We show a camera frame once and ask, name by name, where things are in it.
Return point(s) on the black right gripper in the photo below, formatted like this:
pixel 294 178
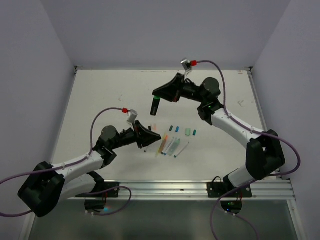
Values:
pixel 171 91

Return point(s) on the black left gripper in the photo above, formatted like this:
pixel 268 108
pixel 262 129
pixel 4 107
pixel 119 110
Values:
pixel 145 137

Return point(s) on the black green capped highlighter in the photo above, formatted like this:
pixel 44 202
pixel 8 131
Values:
pixel 155 105

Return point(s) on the yellow slim highlighter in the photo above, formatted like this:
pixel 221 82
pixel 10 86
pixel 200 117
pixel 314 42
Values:
pixel 158 150

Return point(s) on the orange brown highlighter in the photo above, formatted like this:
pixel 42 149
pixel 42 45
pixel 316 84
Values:
pixel 164 142

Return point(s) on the dark green capped marker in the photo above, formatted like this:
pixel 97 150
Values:
pixel 167 146

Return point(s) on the blue capped white marker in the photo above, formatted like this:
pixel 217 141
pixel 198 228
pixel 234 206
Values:
pixel 170 146

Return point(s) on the pale green translucent highlighter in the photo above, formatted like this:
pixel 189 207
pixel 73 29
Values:
pixel 174 147

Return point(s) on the teal capped white marker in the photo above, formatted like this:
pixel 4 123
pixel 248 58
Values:
pixel 181 150

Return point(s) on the pale green highlighter cap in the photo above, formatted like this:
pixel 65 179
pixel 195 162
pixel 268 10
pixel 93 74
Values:
pixel 187 131

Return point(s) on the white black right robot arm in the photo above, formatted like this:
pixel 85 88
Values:
pixel 264 152

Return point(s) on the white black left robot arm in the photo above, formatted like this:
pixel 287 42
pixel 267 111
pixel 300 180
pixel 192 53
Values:
pixel 50 184

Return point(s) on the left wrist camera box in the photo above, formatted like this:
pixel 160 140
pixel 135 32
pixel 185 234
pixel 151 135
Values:
pixel 132 116

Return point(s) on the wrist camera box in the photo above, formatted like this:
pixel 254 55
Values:
pixel 132 116
pixel 188 65

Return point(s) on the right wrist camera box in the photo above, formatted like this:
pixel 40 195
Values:
pixel 188 65

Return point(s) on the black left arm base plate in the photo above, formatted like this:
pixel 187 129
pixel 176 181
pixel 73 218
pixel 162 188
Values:
pixel 97 202

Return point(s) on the aluminium side rail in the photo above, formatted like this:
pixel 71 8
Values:
pixel 249 71

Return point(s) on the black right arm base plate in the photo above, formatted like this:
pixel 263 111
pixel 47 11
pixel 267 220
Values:
pixel 231 203

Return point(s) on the aluminium front rail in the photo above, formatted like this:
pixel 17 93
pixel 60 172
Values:
pixel 187 190

